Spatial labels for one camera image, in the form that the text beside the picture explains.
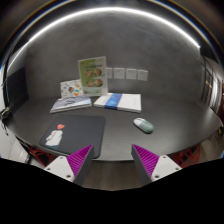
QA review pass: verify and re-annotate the green white computer mouse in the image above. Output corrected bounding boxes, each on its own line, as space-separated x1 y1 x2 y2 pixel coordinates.
133 118 154 133

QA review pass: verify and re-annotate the white wall socket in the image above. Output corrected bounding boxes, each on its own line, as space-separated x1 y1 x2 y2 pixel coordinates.
106 68 113 79
114 68 125 79
126 68 137 80
138 70 148 81

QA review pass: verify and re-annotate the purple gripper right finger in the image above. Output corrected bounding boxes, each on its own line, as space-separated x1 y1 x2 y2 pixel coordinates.
131 144 181 185

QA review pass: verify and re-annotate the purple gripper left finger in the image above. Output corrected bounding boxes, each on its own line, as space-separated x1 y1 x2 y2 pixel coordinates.
45 145 94 186

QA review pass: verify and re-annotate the green standing flyer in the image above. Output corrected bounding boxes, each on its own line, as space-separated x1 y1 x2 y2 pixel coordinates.
78 56 108 96

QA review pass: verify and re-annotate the red stool right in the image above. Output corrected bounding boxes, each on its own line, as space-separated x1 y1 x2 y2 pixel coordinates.
169 145 200 168

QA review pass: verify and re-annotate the white box with blue band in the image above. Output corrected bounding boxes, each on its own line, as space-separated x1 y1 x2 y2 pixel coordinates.
94 93 142 113

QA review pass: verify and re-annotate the red stool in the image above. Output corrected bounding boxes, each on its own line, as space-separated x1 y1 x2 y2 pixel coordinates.
30 147 56 167
169 145 200 168

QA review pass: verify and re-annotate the red stool left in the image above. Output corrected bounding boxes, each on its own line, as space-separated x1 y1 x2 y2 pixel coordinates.
30 147 56 167

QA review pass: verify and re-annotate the black mouse pad with cartoon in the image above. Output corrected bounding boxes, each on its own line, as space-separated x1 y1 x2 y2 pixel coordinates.
40 115 106 158

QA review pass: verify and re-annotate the small colourful standing card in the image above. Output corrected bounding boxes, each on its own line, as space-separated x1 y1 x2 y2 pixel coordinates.
60 79 83 98

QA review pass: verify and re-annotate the black monitor at left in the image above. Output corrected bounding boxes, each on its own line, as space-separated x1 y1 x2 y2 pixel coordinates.
7 67 29 113

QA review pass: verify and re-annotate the striped grey book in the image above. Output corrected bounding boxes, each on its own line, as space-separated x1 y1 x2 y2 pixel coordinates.
50 96 92 113

